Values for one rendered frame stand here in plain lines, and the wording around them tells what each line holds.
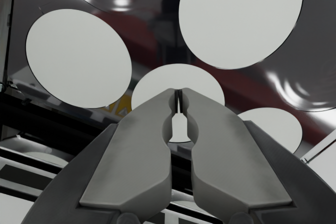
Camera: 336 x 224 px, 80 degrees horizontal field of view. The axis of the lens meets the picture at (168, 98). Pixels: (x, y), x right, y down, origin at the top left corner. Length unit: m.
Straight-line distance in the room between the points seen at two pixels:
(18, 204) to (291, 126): 0.28
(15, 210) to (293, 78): 0.28
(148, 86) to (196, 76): 0.05
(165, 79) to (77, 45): 0.09
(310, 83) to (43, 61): 0.26
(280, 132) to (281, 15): 0.13
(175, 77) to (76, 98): 0.11
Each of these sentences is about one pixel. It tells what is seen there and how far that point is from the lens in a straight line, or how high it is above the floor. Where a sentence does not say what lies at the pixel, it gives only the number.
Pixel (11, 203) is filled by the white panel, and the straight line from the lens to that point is 0.24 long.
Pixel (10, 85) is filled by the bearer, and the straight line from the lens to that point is 0.29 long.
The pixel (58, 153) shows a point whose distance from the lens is 0.26.
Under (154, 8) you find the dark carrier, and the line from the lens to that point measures 0.18.
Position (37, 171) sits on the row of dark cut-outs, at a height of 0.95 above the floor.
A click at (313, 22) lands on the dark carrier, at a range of 0.22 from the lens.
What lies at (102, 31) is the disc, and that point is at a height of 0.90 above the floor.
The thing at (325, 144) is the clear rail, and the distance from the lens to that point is 0.31.
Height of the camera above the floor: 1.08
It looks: 59 degrees down
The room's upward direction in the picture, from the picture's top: 177 degrees counter-clockwise
